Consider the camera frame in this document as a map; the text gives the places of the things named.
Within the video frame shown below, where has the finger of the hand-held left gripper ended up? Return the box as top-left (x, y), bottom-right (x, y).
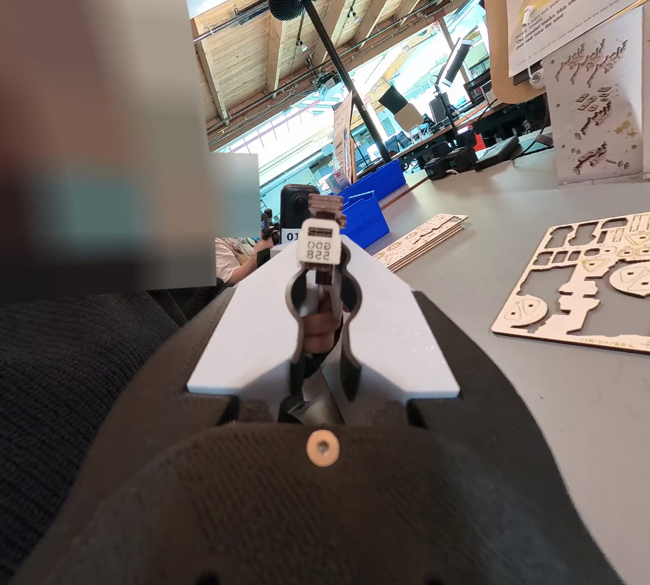
top-left (303, 284), bottom-right (330, 318)

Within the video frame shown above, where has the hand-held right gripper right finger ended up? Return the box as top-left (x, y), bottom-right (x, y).
top-left (337, 235), bottom-right (461, 424)

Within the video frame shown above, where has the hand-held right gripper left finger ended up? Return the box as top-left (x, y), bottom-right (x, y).
top-left (187, 241), bottom-right (306, 421)

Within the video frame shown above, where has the wooden model assembly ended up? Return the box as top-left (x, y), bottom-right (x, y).
top-left (300, 193), bottom-right (347, 287)

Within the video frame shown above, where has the grey desk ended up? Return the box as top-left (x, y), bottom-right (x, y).
top-left (373, 138), bottom-right (650, 585)

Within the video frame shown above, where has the person's left hand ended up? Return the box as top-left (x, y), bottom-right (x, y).
top-left (303, 301), bottom-right (345, 354)

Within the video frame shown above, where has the blue plastic bin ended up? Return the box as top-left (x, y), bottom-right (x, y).
top-left (337, 158), bottom-right (407, 201)
top-left (342, 191), bottom-right (391, 249)

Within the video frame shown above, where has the stack of wooden sheets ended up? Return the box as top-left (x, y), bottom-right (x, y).
top-left (373, 213), bottom-right (468, 272)

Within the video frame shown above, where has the black battery charger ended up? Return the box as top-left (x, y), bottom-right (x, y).
top-left (424, 145), bottom-right (478, 181)

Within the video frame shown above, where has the wooden parts sheet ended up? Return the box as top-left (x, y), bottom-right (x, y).
top-left (491, 212), bottom-right (650, 355)

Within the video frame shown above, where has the black box device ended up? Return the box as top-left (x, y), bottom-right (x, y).
top-left (474, 135), bottom-right (522, 172)

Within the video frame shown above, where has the light panel on stand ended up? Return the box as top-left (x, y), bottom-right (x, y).
top-left (431, 36), bottom-right (466, 150)

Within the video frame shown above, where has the brown clipboard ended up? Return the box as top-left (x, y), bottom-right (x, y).
top-left (482, 0), bottom-right (550, 104)

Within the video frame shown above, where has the white board with puzzle parts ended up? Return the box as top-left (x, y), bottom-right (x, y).
top-left (540, 5), bottom-right (647, 186)

